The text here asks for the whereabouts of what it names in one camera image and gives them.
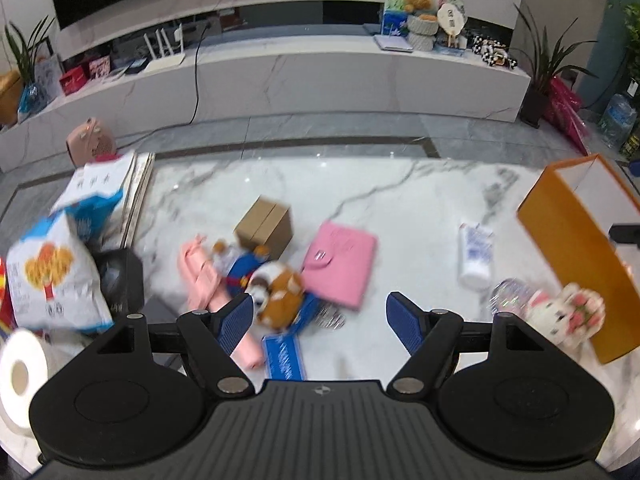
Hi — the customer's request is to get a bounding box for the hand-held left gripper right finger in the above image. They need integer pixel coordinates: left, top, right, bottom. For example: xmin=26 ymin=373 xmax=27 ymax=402
xmin=386 ymin=291 xmax=546 ymax=400

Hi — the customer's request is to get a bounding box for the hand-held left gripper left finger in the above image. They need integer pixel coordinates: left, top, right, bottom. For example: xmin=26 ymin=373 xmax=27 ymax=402
xmin=95 ymin=293 xmax=255 ymax=400

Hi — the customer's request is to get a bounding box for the brown raccoon plush toy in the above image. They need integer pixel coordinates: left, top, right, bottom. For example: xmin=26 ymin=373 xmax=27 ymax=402
xmin=212 ymin=242 xmax=323 ymax=336

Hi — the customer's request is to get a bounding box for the pink plush item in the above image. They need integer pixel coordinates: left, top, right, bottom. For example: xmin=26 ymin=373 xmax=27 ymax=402
xmin=179 ymin=235 xmax=265 ymax=372

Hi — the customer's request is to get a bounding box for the blue tissue packet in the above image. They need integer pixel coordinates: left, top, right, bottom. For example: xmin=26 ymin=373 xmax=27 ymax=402
xmin=261 ymin=334 xmax=307 ymax=382

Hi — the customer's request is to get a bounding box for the orange cardboard box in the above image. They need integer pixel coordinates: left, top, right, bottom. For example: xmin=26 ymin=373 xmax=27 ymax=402
xmin=516 ymin=154 xmax=640 ymax=365

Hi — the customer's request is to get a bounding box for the pink wallet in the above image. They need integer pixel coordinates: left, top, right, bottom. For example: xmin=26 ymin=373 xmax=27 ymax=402
xmin=302 ymin=220 xmax=378 ymax=311

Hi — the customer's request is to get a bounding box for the white lotion tube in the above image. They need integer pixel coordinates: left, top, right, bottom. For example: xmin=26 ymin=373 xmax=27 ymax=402
xmin=457 ymin=222 xmax=496 ymax=291

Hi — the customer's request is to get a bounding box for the small brown cardboard box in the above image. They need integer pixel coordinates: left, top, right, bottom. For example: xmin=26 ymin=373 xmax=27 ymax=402
xmin=234 ymin=196 xmax=293 ymax=261

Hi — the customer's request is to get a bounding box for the crochet bunny doll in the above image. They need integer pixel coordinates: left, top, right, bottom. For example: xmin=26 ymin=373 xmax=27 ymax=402
xmin=525 ymin=282 xmax=607 ymax=348

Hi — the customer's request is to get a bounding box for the glittery round globe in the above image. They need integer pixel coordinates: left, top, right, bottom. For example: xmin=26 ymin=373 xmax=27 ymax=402
xmin=492 ymin=279 xmax=533 ymax=318

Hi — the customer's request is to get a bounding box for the green can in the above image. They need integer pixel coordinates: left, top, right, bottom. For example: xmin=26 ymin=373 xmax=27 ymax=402
xmin=620 ymin=130 xmax=640 ymax=161

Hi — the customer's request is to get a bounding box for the large water jug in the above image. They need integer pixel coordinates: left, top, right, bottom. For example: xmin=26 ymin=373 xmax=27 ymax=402
xmin=597 ymin=92 xmax=638 ymax=150

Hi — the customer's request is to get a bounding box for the black box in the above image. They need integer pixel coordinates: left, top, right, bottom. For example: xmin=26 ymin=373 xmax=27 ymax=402
xmin=92 ymin=249 xmax=146 ymax=321

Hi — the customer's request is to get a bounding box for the pink plastic bag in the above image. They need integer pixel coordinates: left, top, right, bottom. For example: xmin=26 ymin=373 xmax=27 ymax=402
xmin=542 ymin=75 xmax=591 ymax=156

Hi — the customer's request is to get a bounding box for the blue white snack bag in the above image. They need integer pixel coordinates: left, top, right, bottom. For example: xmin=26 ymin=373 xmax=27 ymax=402
xmin=52 ymin=160 xmax=126 ymax=246

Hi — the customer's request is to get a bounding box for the white popcorn snack bag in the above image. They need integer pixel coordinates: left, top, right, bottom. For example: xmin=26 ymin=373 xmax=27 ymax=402
xmin=7 ymin=210 xmax=113 ymax=336

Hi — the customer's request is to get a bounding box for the potted long-leaf plant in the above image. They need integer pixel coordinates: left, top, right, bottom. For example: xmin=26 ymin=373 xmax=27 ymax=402
xmin=512 ymin=2 xmax=598 ymax=128

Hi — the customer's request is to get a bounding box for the green pothos plant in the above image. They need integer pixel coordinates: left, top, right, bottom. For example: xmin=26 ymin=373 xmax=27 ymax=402
xmin=620 ymin=2 xmax=640 ymax=86

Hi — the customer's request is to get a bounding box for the toilet paper roll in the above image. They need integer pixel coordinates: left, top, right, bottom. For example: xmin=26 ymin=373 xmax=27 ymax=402
xmin=0 ymin=327 xmax=66 ymax=436

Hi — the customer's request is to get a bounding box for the pink space heater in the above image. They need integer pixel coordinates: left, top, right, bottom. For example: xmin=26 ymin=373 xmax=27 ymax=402
xmin=66 ymin=117 xmax=117 ymax=167

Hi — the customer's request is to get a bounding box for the red instant noodle cup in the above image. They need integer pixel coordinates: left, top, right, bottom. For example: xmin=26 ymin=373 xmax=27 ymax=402
xmin=0 ymin=255 xmax=13 ymax=341

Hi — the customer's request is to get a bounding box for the white marble TV console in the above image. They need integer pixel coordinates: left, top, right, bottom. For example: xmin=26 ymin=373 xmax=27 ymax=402
xmin=0 ymin=34 xmax=532 ymax=173

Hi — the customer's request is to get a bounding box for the white router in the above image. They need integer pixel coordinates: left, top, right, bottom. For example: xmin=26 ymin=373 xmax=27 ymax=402
xmin=142 ymin=22 xmax=186 ymax=71

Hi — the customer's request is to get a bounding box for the white round paper fan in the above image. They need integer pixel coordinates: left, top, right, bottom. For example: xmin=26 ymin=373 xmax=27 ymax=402
xmin=436 ymin=2 xmax=468 ymax=48

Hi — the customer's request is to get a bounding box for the white tablet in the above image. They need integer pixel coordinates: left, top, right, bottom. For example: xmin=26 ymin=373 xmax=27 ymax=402
xmin=374 ymin=34 xmax=415 ymax=53

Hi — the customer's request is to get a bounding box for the red gift box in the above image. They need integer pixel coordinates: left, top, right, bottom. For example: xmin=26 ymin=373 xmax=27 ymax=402
xmin=59 ymin=66 xmax=91 ymax=96

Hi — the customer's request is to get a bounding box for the green blue painting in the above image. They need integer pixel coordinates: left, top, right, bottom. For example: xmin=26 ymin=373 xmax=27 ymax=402
xmin=382 ymin=0 xmax=411 ymax=38

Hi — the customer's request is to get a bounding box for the golden vase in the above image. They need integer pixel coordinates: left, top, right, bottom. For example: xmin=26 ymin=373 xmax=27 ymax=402
xmin=0 ymin=71 xmax=23 ymax=128

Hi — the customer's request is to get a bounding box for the green plant in blue vase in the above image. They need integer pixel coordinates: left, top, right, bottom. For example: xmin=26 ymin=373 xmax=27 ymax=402
xmin=5 ymin=15 xmax=57 ymax=122

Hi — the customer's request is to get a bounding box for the black power cable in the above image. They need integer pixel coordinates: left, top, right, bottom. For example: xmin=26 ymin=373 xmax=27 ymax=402
xmin=115 ymin=25 xmax=208 ymax=142

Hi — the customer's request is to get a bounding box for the picture frame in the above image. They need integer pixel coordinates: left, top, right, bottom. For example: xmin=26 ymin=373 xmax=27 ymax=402
xmin=35 ymin=37 xmax=63 ymax=101

